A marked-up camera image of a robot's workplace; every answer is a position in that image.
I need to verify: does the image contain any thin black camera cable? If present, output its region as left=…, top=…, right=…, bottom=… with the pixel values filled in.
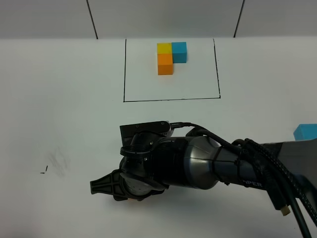
left=169, top=121, right=238, bottom=149

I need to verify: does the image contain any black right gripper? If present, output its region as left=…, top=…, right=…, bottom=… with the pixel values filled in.
left=90, top=130, right=189, bottom=202

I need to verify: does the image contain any template orange cube block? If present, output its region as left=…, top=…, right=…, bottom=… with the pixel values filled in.
left=157, top=54, right=173, bottom=75

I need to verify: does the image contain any template yellow cube block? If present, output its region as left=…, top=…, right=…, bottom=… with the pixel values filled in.
left=157, top=43, right=172, bottom=55

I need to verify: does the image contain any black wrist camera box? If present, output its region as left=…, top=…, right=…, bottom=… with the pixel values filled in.
left=120, top=121, right=174, bottom=146

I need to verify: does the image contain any template blue cube block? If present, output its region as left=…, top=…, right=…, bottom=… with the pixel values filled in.
left=171, top=42, right=187, bottom=63

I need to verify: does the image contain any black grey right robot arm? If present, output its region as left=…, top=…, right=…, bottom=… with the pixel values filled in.
left=91, top=121, right=317, bottom=213

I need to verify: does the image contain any loose blue cube block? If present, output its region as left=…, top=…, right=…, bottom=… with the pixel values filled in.
left=293, top=124, right=317, bottom=141

